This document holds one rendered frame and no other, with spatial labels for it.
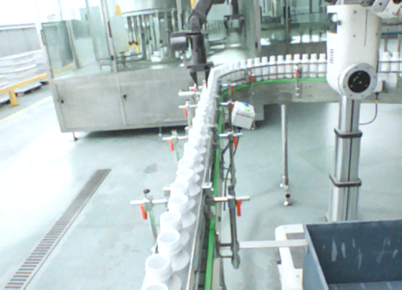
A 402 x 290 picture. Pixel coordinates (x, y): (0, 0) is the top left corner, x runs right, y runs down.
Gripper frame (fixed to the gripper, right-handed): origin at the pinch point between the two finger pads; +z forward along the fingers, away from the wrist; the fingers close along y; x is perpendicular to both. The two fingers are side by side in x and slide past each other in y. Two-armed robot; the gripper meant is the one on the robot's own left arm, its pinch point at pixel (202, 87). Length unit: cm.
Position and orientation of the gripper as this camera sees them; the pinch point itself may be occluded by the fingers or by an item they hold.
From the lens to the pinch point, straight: 131.3
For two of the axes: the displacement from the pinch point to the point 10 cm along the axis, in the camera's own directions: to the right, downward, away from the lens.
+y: 9.9, -0.6, -1.0
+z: 0.9, 9.4, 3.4
